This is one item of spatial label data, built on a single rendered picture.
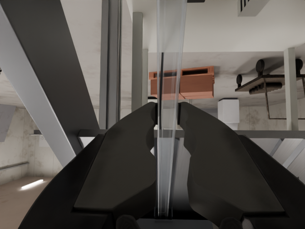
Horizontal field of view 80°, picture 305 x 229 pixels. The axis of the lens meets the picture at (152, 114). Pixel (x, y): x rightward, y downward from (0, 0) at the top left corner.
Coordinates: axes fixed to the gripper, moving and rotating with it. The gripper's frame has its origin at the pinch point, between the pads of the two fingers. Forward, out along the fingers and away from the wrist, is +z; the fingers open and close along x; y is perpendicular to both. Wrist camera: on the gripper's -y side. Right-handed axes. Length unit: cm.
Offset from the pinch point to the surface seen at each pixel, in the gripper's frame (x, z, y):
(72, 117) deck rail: -8.0, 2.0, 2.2
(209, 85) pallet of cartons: 79, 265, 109
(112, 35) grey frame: -11.3, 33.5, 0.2
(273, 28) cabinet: 40, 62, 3
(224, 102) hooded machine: 214, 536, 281
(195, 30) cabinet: 12, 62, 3
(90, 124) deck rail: -8.0, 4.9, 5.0
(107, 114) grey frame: -12.3, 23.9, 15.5
